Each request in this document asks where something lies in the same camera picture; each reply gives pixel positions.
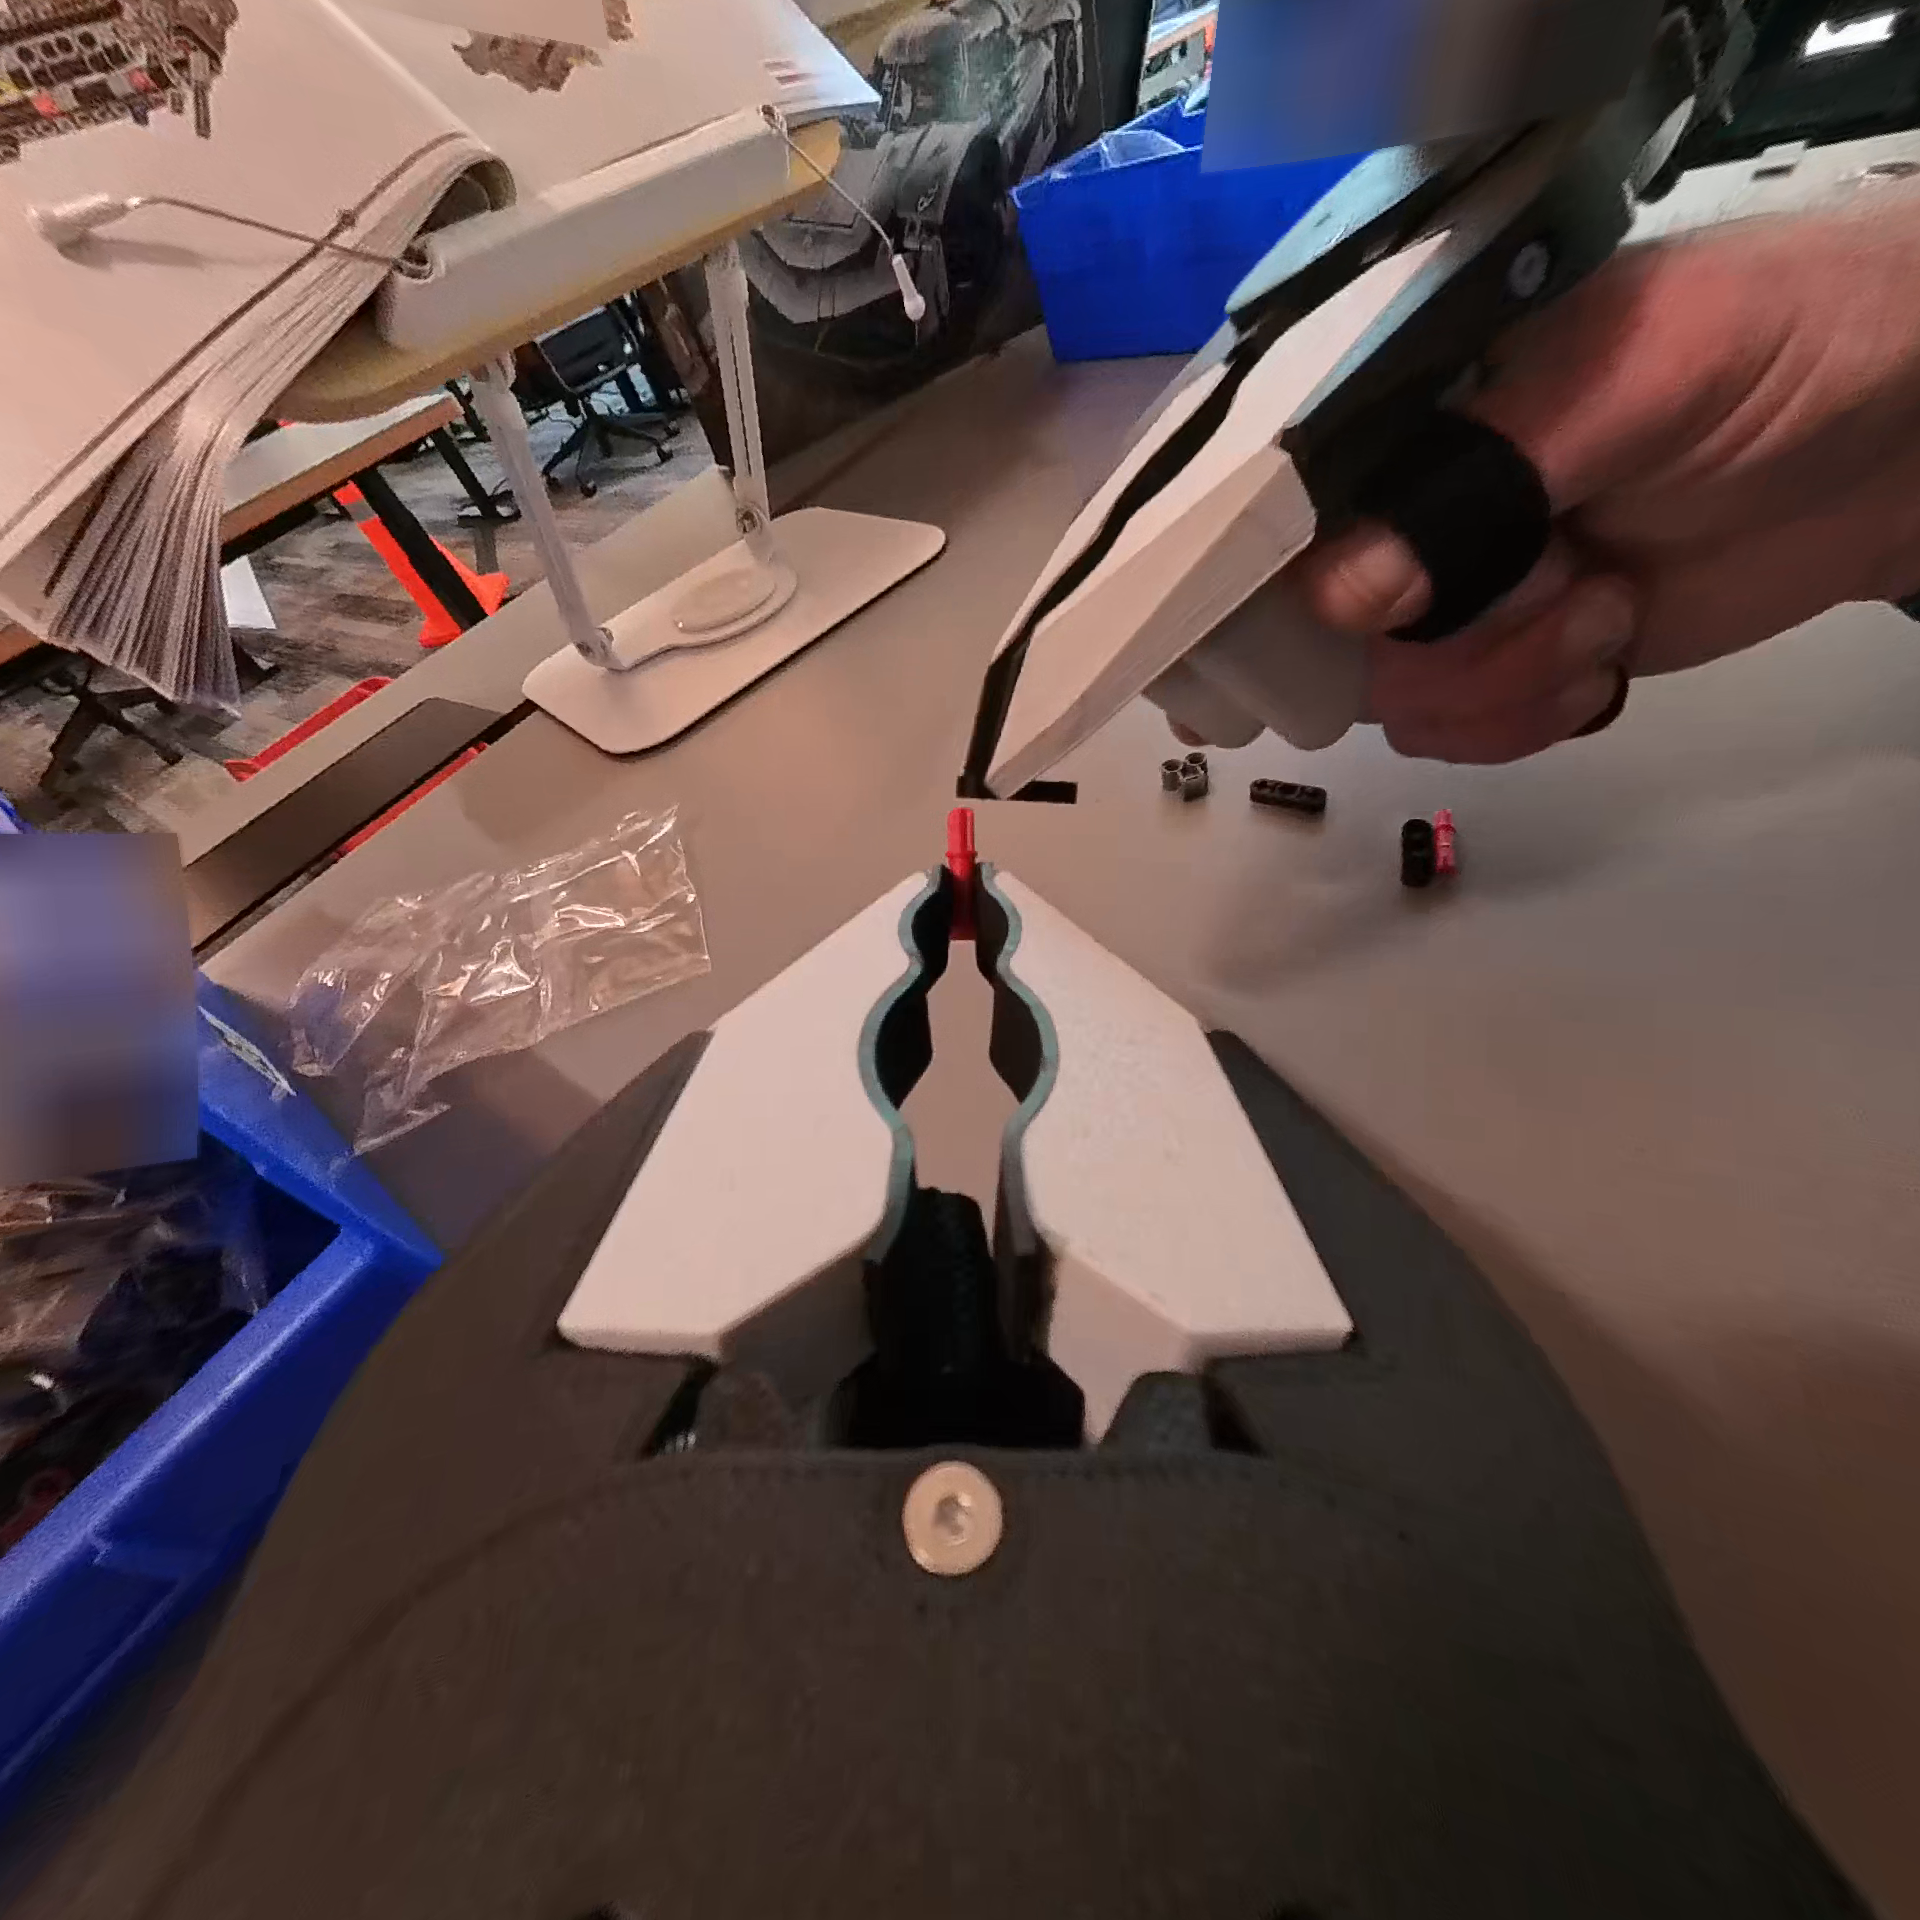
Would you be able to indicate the bags of lego parts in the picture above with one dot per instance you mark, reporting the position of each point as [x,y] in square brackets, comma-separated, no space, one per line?
[120,1321]

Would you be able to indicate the person's right hand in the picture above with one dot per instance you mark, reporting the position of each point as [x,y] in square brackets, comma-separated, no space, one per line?
[1725,451]

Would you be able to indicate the small clear plastic bag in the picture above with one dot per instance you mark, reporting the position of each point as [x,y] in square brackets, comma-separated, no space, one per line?
[1133,150]

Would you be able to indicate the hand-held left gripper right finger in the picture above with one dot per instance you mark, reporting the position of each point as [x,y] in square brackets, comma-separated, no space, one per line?
[1170,1171]

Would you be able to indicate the black office chair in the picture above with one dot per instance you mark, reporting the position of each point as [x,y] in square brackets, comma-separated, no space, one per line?
[608,389]

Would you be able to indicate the lego instruction book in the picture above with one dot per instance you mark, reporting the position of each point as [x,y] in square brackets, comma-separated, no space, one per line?
[225,195]

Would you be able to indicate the white book stand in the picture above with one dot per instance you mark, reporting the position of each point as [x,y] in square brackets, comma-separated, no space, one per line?
[751,601]

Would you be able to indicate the table with orange legs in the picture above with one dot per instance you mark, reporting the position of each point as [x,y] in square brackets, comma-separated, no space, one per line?
[389,435]

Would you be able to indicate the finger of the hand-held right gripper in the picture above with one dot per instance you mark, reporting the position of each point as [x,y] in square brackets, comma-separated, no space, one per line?
[1102,503]
[1185,571]

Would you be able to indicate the blue plastic bin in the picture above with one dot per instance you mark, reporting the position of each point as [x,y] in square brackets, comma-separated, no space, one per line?
[1126,255]
[225,1442]

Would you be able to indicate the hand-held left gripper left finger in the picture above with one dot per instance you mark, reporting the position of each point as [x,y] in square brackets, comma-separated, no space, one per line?
[751,1171]

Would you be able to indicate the grey lego connector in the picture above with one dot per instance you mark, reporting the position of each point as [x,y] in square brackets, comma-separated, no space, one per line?
[1185,777]

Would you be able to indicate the wall poster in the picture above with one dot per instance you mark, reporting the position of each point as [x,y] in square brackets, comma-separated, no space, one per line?
[960,91]

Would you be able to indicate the black lego beam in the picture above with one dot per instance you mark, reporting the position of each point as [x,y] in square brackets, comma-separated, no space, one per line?
[1037,793]
[1416,855]
[1288,797]

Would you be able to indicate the red lego pin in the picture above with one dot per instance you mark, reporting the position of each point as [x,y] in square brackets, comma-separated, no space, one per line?
[962,862]
[1446,845]

